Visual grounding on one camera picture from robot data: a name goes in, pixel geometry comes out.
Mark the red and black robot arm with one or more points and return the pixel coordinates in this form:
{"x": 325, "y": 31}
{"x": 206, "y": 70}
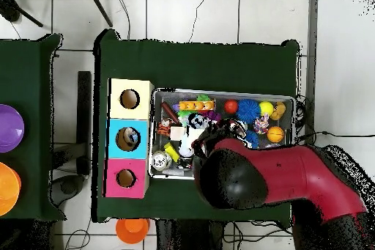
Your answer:
{"x": 293, "y": 173}

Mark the silver mesh bin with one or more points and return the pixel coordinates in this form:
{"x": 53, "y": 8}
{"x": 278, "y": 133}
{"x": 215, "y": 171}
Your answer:
{"x": 222, "y": 95}

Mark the wooden box with three holes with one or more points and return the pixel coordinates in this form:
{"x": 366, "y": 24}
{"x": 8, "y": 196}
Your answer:
{"x": 140, "y": 141}

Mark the plain wooden cube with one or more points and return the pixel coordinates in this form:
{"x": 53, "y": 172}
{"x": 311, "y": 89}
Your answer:
{"x": 176, "y": 133}

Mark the orange toy building block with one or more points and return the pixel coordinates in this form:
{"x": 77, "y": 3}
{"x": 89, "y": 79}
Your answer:
{"x": 197, "y": 105}

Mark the tiger striped plush toy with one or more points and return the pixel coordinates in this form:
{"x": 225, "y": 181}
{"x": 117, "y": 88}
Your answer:
{"x": 164, "y": 128}

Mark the purple spiky rubber toy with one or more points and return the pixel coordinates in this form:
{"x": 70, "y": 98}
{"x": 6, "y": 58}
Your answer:
{"x": 212, "y": 116}

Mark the dark green table cloth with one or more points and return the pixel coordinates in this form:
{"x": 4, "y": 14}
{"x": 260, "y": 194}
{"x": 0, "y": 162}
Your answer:
{"x": 190, "y": 65}
{"x": 29, "y": 85}

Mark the blue spiky rubber ball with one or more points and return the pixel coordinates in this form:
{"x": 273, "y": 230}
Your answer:
{"x": 247, "y": 110}

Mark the yellow smooth ball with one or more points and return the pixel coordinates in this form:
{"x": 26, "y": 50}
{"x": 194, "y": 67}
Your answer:
{"x": 266, "y": 108}

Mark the orange toy basketball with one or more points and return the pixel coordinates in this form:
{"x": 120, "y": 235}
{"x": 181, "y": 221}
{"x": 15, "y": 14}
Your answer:
{"x": 276, "y": 134}

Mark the orange plastic cup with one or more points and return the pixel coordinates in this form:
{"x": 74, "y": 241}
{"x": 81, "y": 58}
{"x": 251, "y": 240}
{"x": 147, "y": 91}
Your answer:
{"x": 131, "y": 231}

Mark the purple plastic plate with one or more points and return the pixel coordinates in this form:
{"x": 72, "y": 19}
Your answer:
{"x": 10, "y": 128}

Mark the orange plastic bowl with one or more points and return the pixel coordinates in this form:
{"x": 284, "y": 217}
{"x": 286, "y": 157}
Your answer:
{"x": 7, "y": 188}

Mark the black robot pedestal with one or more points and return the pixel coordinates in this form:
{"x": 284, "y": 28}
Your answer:
{"x": 187, "y": 238}

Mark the black metal frame legs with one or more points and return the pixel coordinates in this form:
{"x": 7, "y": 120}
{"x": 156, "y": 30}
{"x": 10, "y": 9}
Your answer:
{"x": 101, "y": 9}

